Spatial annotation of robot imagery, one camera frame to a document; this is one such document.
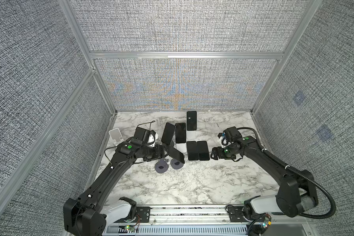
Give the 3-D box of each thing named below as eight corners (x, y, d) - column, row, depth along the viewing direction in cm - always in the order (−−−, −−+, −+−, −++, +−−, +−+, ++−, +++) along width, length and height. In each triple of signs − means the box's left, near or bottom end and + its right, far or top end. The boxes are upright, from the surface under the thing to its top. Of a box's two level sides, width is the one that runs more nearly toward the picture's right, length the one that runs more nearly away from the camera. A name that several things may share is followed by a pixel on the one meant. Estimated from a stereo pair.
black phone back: (186, 134, 106) (188, 120, 94) (186, 125, 112) (187, 110, 100) (195, 134, 106) (198, 120, 94) (194, 125, 112) (196, 110, 100)
